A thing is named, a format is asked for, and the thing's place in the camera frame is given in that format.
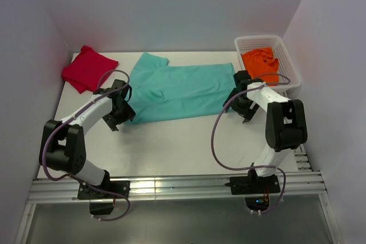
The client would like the teal t shirt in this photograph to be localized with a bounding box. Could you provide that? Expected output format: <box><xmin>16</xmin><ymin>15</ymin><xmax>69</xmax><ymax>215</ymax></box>
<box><xmin>129</xmin><ymin>53</ymin><xmax>234</xmax><ymax>124</ymax></box>

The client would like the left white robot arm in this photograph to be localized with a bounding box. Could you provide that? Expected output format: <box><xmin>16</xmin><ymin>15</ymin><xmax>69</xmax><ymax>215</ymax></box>
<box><xmin>39</xmin><ymin>79</ymin><xmax>136</xmax><ymax>190</ymax></box>

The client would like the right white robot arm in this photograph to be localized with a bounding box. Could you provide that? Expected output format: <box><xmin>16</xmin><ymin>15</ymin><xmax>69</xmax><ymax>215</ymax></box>
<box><xmin>229</xmin><ymin>70</ymin><xmax>308</xmax><ymax>177</ymax></box>

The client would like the folded red t shirt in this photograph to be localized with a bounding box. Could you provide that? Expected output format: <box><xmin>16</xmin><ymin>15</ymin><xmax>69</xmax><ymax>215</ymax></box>
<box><xmin>61</xmin><ymin>45</ymin><xmax>118</xmax><ymax>94</ymax></box>

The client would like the orange t shirt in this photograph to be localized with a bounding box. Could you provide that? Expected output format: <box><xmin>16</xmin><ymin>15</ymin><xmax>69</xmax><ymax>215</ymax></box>
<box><xmin>241</xmin><ymin>47</ymin><xmax>279</xmax><ymax>83</ymax></box>

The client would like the white plastic basket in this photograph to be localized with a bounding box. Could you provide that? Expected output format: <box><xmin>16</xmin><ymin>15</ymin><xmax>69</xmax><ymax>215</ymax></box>
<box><xmin>234</xmin><ymin>35</ymin><xmax>301</xmax><ymax>93</ymax></box>

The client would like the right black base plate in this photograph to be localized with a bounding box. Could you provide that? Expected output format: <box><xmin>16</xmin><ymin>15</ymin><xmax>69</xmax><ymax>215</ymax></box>
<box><xmin>224</xmin><ymin>175</ymin><xmax>281</xmax><ymax>195</ymax></box>

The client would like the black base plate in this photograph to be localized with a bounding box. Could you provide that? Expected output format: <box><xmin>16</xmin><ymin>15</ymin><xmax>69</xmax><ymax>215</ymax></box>
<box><xmin>77</xmin><ymin>180</ymin><xmax>130</xmax><ymax>200</ymax></box>
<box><xmin>224</xmin><ymin>175</ymin><xmax>281</xmax><ymax>195</ymax></box>

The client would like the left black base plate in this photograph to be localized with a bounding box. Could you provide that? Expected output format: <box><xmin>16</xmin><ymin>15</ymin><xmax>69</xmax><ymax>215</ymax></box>
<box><xmin>77</xmin><ymin>180</ymin><xmax>130</xmax><ymax>200</ymax></box>

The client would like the aluminium rail frame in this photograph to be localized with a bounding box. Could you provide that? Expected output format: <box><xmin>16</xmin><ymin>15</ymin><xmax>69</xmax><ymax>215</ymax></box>
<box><xmin>14</xmin><ymin>91</ymin><xmax>344</xmax><ymax>244</ymax></box>

